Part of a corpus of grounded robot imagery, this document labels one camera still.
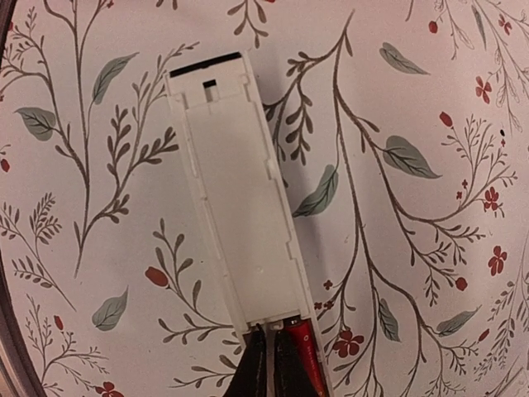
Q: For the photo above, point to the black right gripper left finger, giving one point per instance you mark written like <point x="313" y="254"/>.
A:
<point x="251" y="378"/>

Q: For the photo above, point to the red battery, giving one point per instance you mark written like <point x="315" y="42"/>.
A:
<point x="300" y="331"/>

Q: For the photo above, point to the long white remote control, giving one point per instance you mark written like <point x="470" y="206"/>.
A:
<point x="240" y="199"/>

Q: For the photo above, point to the floral patterned table mat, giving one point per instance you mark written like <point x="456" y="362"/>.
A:
<point x="401" y="131"/>

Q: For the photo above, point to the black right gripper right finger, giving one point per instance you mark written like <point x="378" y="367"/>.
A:
<point x="290" y="378"/>

